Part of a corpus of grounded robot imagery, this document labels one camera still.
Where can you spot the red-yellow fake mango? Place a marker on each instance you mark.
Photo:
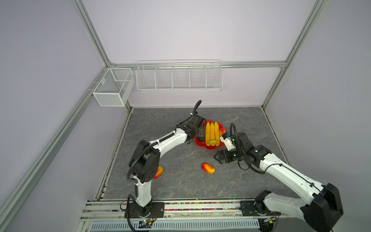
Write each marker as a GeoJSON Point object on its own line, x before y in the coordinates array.
{"type": "Point", "coordinates": [159, 172]}
{"type": "Point", "coordinates": [208, 168]}
{"type": "Point", "coordinates": [222, 131]}

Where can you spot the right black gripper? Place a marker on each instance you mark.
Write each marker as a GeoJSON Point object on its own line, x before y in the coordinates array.
{"type": "Point", "coordinates": [221, 155]}

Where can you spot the small white mesh basket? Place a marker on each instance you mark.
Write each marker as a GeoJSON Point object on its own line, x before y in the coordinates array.
{"type": "Point", "coordinates": [114, 87]}

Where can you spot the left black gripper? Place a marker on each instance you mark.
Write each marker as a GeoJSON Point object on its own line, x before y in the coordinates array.
{"type": "Point", "coordinates": [202, 132]}

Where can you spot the red flower-shaped fruit bowl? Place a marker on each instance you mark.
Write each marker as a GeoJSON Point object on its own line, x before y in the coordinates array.
{"type": "Point", "coordinates": [201, 142]}

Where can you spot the aluminium front rail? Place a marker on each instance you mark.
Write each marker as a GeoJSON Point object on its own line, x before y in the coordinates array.
{"type": "Point", "coordinates": [113, 210]}

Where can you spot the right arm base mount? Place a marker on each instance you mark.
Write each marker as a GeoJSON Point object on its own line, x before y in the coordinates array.
{"type": "Point", "coordinates": [256, 207]}

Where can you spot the long white wire basket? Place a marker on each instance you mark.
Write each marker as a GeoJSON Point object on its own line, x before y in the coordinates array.
{"type": "Point", "coordinates": [198, 75]}

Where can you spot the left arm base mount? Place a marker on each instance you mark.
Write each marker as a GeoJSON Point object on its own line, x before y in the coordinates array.
{"type": "Point", "coordinates": [152, 210]}

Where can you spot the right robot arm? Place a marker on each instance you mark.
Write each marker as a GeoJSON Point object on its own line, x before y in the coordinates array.
{"type": "Point", "coordinates": [319, 205]}

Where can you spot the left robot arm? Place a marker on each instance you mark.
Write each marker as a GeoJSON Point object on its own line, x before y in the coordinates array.
{"type": "Point", "coordinates": [144, 162]}

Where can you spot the yellow fake banana bunch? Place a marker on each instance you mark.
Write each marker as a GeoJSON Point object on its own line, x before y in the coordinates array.
{"type": "Point", "coordinates": [212, 138]}

